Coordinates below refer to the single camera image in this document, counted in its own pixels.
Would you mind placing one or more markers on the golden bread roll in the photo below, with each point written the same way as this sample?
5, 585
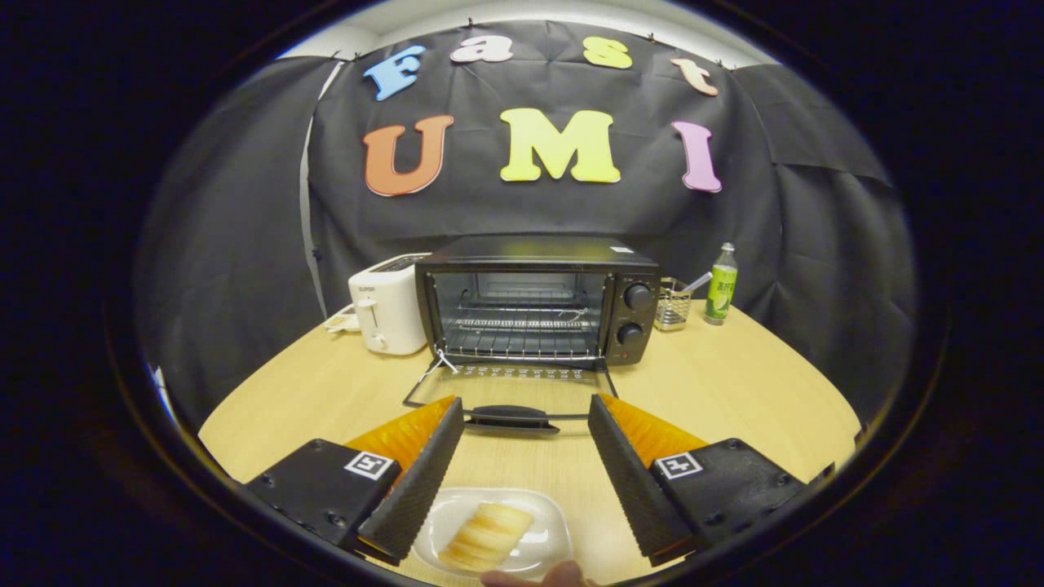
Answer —
485, 534

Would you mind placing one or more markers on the green drink bottle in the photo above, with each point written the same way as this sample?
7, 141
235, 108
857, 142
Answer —
721, 289

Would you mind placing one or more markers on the black toaster oven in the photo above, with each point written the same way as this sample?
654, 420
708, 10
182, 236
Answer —
636, 314

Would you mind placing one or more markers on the white plate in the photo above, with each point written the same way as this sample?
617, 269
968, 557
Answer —
546, 530

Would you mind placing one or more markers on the white toaster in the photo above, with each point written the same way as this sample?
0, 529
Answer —
395, 306

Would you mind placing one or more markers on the small white tray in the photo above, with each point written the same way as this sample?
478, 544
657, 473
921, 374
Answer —
342, 319

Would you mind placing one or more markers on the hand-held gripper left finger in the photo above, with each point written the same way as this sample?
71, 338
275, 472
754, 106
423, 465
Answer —
416, 485

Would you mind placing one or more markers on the black backdrop cloth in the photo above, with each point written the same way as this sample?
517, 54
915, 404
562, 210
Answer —
506, 208

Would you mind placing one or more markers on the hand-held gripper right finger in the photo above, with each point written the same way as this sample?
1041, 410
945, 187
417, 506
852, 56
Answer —
632, 485

